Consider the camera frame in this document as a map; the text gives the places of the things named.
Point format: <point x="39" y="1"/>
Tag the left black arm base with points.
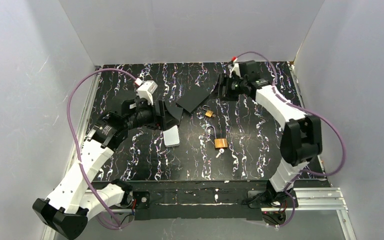
<point x="135" y="198"/>

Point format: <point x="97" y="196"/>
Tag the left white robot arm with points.
<point x="69" y="207"/>

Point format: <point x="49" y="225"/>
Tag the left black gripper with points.
<point x="160" y="115"/>

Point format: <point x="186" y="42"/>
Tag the white rectangular box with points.
<point x="171" y="137"/>

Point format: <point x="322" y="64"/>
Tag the black square plate left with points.
<point x="175" y="114"/>

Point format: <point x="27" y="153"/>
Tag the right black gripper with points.
<point x="223" y="88"/>

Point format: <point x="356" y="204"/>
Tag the small brass padlock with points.
<point x="207" y="112"/>

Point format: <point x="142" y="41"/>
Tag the aluminium frame rail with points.
<point x="326" y="199"/>

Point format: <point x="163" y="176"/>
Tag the large brass padlock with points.
<point x="219" y="142"/>

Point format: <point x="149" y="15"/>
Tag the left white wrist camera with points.
<point x="145" y="89"/>

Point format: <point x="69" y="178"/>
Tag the black square plate right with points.
<point x="193" y="98"/>

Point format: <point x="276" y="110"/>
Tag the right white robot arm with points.
<point x="301" y="139"/>

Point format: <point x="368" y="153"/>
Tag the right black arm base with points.
<point x="278" y="208"/>

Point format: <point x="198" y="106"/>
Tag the black square plate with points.
<point x="175" y="114"/>
<point x="193" y="98"/>

